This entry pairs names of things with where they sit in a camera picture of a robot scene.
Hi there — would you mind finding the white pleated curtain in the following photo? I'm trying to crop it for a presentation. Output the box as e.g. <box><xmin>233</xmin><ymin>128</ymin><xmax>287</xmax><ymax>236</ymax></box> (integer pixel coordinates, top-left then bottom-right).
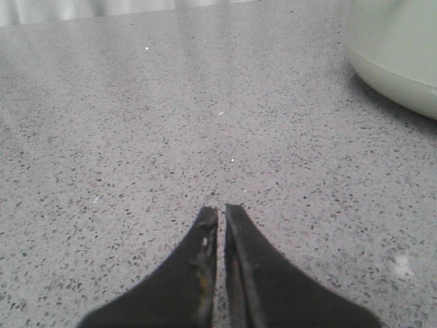
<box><xmin>0</xmin><ymin>0</ymin><xmax>260</xmax><ymax>27</ymax></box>

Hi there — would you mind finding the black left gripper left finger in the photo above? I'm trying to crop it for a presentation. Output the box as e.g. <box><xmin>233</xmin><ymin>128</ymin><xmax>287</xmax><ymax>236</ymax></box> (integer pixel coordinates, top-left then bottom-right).
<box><xmin>79</xmin><ymin>207</ymin><xmax>218</xmax><ymax>327</ymax></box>

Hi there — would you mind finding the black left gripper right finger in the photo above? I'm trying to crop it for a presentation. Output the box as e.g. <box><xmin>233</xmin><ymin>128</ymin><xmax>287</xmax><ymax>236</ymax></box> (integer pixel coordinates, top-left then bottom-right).
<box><xmin>225</xmin><ymin>204</ymin><xmax>381</xmax><ymax>327</ymax></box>

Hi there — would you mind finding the pale green electric cooking pot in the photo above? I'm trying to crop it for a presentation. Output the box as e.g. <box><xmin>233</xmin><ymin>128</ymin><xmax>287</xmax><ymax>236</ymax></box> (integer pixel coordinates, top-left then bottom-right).
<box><xmin>345</xmin><ymin>1</ymin><xmax>436</xmax><ymax>119</ymax></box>

